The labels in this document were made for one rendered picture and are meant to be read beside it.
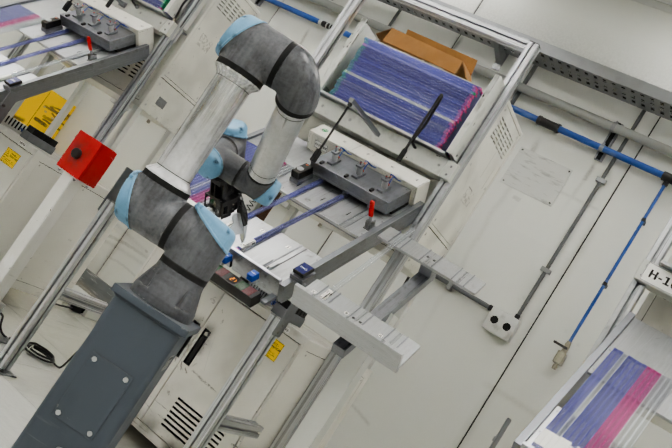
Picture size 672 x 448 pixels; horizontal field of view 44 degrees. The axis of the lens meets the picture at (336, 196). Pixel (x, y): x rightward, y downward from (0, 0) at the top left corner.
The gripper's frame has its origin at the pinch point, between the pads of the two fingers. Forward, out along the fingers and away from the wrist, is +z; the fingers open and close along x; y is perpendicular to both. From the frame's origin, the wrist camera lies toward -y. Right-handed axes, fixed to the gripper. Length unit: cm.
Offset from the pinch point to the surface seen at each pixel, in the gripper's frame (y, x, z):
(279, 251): -14.8, 7.8, 9.9
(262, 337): 6.2, 22.7, 21.6
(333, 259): -24.4, 21.1, 9.5
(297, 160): -60, -26, 10
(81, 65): -40, -124, 7
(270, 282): -2.3, 16.0, 10.4
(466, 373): -152, 25, 137
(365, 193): -56, 8, 5
